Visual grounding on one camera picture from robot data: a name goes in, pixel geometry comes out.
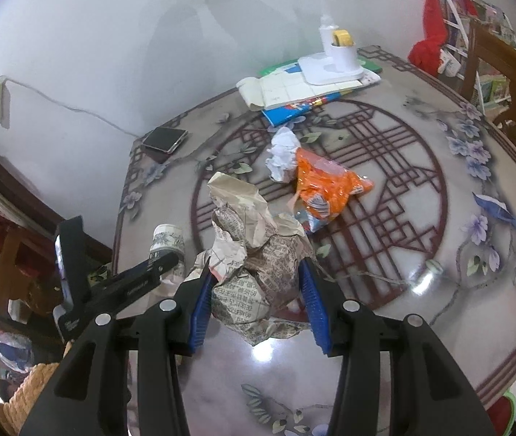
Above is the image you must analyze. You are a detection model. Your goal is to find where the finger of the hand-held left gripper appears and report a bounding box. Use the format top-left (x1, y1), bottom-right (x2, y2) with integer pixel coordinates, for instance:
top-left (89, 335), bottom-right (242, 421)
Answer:
top-left (88, 251), bottom-right (181, 314)

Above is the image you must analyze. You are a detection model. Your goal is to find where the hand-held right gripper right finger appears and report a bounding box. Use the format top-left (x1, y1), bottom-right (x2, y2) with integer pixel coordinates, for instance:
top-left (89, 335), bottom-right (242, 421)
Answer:
top-left (298, 257), bottom-right (497, 436)

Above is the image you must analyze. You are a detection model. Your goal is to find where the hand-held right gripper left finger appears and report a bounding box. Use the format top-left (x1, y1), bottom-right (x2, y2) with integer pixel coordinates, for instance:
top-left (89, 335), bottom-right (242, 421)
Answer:
top-left (18, 261), bottom-right (215, 436)

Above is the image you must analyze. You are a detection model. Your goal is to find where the newspaper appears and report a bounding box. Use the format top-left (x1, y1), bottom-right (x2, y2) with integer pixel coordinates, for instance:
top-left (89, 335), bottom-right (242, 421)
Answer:
top-left (185, 171), bottom-right (320, 347)

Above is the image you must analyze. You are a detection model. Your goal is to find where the red green plastic stool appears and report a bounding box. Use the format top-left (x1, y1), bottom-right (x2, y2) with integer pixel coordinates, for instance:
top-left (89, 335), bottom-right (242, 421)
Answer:
top-left (486, 389), bottom-right (516, 436)

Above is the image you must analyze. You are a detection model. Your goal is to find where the printed paper cup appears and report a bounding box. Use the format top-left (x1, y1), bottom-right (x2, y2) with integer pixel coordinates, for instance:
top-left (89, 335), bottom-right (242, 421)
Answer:
top-left (149, 223), bottom-right (187, 282)

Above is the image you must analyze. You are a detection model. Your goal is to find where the wooden chair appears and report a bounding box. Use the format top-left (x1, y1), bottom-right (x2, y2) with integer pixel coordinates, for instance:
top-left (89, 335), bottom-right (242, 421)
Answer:
top-left (0, 226), bottom-right (73, 328)
top-left (461, 23), bottom-right (516, 165)

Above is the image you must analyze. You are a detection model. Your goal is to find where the blue plastic bag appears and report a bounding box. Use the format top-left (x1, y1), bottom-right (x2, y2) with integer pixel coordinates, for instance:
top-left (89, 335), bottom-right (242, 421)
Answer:
top-left (0, 331), bottom-right (37, 374)

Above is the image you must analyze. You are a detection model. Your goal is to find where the wicker basket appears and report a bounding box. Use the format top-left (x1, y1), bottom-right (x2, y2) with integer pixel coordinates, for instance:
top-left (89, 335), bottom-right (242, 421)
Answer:
top-left (1, 361), bottom-right (62, 436)

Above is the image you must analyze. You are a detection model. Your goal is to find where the orange snack wrapper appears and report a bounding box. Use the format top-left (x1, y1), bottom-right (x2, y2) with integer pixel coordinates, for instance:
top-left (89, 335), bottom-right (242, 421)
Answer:
top-left (291, 148), bottom-right (376, 235)

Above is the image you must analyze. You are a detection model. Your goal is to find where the smartphone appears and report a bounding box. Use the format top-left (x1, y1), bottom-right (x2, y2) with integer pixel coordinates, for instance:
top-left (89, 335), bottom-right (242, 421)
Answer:
top-left (142, 127), bottom-right (189, 154)

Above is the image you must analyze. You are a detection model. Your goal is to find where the crumpled white paper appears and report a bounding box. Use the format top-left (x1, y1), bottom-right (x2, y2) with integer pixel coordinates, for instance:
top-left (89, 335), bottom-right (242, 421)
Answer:
top-left (265, 126), bottom-right (303, 183)

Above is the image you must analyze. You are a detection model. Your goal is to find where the blue book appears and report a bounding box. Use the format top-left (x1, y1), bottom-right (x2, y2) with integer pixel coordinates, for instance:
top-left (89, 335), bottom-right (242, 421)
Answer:
top-left (262, 91), bottom-right (355, 126)

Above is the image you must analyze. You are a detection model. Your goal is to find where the white desk lamp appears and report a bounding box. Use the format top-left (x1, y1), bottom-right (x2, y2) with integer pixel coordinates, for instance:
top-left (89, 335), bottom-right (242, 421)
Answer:
top-left (298, 0), bottom-right (365, 86)

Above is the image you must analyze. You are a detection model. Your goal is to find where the green book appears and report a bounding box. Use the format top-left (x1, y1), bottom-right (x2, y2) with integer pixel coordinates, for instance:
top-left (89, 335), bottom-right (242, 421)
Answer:
top-left (258, 56), bottom-right (383, 79)

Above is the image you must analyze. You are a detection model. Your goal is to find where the red cloth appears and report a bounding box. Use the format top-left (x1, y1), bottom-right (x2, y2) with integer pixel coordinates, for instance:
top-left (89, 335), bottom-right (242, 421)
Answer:
top-left (408, 0), bottom-right (479, 76)

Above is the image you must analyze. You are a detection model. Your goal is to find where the grey power cable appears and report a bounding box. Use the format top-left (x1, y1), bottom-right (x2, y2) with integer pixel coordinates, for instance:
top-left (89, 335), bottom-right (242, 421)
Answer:
top-left (4, 77), bottom-right (146, 141)

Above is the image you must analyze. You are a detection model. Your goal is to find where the white wire rack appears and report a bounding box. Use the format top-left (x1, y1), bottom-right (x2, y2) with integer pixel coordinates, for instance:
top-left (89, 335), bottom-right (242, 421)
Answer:
top-left (435, 0), bottom-right (516, 105)

